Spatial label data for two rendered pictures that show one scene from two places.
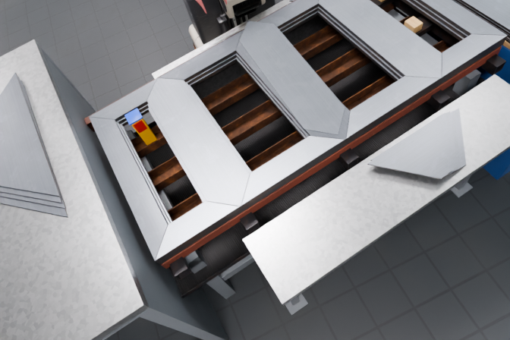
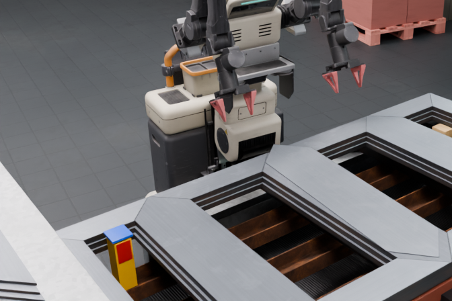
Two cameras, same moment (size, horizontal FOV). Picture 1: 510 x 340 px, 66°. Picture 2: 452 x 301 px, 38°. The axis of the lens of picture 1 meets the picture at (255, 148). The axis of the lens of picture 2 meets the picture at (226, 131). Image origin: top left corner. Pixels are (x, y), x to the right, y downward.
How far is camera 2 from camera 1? 71 cm
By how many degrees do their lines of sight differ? 34
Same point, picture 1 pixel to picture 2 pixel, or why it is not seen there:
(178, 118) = (188, 239)
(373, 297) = not seen: outside the picture
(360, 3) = (422, 132)
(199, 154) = (229, 279)
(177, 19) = (115, 199)
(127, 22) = (35, 199)
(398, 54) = not seen: outside the picture
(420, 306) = not seen: outside the picture
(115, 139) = (87, 262)
